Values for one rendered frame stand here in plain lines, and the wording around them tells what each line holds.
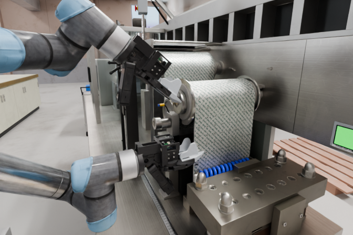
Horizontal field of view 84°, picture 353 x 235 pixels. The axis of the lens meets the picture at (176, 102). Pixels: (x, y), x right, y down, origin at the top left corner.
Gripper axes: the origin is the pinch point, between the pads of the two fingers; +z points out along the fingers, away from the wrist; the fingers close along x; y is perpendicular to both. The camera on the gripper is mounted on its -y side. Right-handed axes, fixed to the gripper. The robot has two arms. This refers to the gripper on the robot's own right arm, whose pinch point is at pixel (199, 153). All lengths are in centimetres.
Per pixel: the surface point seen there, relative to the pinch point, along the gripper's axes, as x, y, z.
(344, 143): -23.7, 7.8, 29.3
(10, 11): 1171, 236, -312
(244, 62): 14.8, 27.7, 30.0
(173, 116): 7.1, 11.3, -5.9
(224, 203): -17.1, -3.5, -3.7
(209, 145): -0.2, 2.3, 3.5
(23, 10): 1164, 241, -262
